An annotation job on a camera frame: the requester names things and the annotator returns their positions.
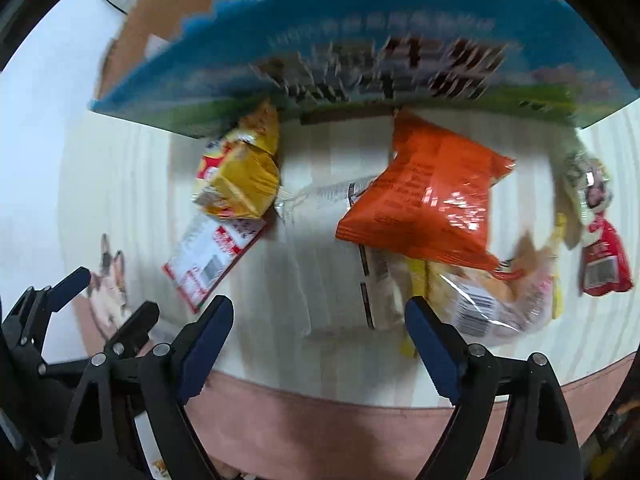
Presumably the striped cat table mat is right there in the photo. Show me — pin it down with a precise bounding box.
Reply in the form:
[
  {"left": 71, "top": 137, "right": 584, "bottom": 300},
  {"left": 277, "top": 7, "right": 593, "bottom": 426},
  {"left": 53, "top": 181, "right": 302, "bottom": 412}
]
[{"left": 0, "top": 49, "right": 640, "bottom": 480}]

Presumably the red white snack packet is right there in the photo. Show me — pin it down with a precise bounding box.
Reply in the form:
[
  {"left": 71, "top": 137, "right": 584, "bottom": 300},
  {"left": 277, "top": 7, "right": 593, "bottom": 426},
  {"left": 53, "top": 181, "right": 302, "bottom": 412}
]
[{"left": 163, "top": 212, "right": 267, "bottom": 313}]

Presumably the yellow cracker packet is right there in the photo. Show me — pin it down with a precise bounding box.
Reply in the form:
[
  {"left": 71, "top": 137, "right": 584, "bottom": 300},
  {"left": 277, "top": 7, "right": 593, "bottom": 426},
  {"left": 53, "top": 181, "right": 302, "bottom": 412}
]
[{"left": 407, "top": 214, "right": 566, "bottom": 347}]

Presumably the small red snack packet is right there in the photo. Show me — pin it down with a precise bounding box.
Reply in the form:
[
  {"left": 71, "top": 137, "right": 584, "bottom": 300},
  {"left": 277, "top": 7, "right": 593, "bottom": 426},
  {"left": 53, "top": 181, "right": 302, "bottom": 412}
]
[{"left": 580, "top": 212, "right": 634, "bottom": 297}]

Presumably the white beige snack pack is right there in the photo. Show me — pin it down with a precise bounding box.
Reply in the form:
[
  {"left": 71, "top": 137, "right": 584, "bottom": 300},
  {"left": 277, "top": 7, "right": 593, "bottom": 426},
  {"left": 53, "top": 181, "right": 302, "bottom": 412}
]
[{"left": 274, "top": 177, "right": 411, "bottom": 337}]

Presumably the yellow triangular snack bag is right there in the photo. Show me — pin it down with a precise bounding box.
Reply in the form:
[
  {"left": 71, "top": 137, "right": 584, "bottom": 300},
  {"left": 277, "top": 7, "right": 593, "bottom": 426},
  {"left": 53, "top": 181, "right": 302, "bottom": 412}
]
[{"left": 192, "top": 100, "right": 280, "bottom": 220}]

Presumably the cream green candy packet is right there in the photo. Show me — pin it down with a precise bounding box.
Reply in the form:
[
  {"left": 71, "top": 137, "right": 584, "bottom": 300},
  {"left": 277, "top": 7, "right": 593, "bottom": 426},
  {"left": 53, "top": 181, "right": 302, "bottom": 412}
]
[{"left": 551, "top": 132, "right": 614, "bottom": 247}]

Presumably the orange snack bag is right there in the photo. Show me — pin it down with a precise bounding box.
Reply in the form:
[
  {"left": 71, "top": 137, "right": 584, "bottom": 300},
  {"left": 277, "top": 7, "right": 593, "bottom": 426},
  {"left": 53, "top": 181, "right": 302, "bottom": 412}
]
[{"left": 335, "top": 110, "right": 515, "bottom": 272}]

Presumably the blue cardboard box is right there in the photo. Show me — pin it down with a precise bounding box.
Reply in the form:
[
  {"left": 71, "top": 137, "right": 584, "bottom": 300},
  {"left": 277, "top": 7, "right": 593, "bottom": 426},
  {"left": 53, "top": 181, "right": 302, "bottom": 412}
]
[{"left": 91, "top": 0, "right": 639, "bottom": 138}]

